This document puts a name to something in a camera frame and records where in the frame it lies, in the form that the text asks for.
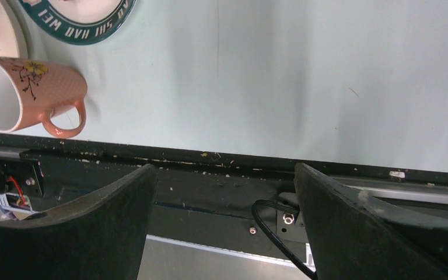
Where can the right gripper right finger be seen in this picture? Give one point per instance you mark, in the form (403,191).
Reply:
(354,235)

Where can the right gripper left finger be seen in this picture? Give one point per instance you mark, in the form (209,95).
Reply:
(100,235)

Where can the pink ceramic mug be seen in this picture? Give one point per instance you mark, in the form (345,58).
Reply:
(33,92)

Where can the patterned rim white plate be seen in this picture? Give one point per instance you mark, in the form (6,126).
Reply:
(79,22)

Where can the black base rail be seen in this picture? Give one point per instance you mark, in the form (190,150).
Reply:
(206,197)

